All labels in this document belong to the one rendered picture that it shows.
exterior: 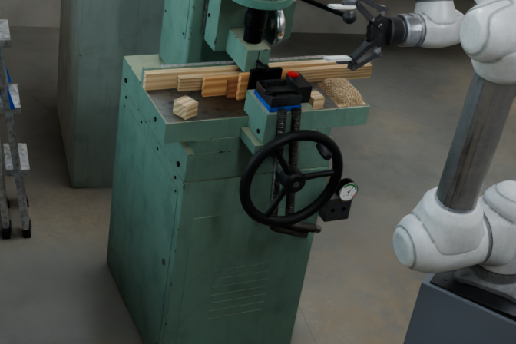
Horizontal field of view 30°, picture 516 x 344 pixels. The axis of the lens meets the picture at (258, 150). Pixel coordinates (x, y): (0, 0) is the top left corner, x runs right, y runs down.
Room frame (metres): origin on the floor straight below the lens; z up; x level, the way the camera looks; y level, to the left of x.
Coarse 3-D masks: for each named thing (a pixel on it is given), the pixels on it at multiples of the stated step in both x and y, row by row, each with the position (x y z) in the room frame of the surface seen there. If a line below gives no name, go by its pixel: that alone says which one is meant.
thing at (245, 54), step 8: (232, 32) 2.42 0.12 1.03; (240, 32) 2.42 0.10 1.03; (232, 40) 2.41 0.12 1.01; (240, 40) 2.37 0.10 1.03; (232, 48) 2.40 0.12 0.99; (240, 48) 2.36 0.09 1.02; (248, 48) 2.33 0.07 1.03; (256, 48) 2.34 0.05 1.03; (264, 48) 2.35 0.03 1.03; (232, 56) 2.39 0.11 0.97; (240, 56) 2.35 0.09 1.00; (248, 56) 2.32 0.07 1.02; (256, 56) 2.33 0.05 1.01; (264, 56) 2.34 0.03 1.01; (240, 64) 2.34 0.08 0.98; (248, 64) 2.32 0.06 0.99; (256, 64) 2.34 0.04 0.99
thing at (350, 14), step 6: (306, 0) 2.43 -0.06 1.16; (312, 0) 2.41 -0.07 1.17; (318, 6) 2.37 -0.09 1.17; (324, 6) 2.35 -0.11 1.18; (336, 12) 2.29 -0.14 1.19; (342, 12) 2.27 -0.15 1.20; (348, 12) 2.24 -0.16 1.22; (354, 12) 2.24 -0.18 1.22; (342, 18) 2.24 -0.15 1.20; (348, 18) 2.23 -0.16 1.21; (354, 18) 2.23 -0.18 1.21
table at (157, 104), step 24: (144, 96) 2.25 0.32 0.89; (168, 96) 2.24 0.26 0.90; (192, 96) 2.26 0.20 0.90; (216, 96) 2.29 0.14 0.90; (168, 120) 2.12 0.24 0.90; (192, 120) 2.14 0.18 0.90; (216, 120) 2.16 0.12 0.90; (240, 120) 2.20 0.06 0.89; (336, 120) 2.34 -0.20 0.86; (360, 120) 2.37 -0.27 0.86; (264, 144) 2.13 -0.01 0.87; (288, 144) 2.16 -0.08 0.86; (312, 144) 2.19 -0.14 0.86
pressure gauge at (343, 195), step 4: (340, 180) 2.32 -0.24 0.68; (344, 180) 2.31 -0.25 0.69; (348, 180) 2.31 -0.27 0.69; (352, 180) 2.33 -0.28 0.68; (340, 184) 2.30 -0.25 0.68; (344, 184) 2.30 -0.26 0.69; (348, 184) 2.30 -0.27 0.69; (352, 184) 2.31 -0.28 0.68; (356, 184) 2.31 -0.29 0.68; (340, 188) 2.29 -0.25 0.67; (344, 188) 2.30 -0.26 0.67; (348, 188) 2.30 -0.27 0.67; (352, 188) 2.31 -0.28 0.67; (356, 188) 2.32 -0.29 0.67; (336, 192) 2.30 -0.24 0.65; (340, 192) 2.29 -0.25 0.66; (344, 192) 2.30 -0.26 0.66; (352, 192) 2.31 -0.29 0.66; (356, 192) 2.32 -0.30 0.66; (340, 196) 2.29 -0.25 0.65; (344, 196) 2.30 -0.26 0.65; (348, 196) 2.31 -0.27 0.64; (352, 196) 2.31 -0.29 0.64; (340, 200) 2.32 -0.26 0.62; (344, 200) 2.30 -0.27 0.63; (348, 200) 2.31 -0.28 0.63
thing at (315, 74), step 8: (344, 64) 2.54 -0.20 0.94; (368, 64) 2.56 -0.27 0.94; (224, 72) 2.36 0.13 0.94; (232, 72) 2.36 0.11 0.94; (304, 72) 2.45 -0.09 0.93; (312, 72) 2.47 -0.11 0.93; (320, 72) 2.48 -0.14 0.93; (328, 72) 2.49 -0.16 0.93; (336, 72) 2.51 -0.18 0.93; (344, 72) 2.52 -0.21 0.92; (352, 72) 2.53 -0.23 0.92; (360, 72) 2.54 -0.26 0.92; (368, 72) 2.56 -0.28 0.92; (184, 80) 2.28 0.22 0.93; (192, 80) 2.29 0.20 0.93; (200, 80) 2.30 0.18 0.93; (312, 80) 2.47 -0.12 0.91; (320, 80) 2.48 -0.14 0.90; (176, 88) 2.29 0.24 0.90; (184, 88) 2.28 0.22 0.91; (192, 88) 2.29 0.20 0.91; (200, 88) 2.31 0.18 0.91
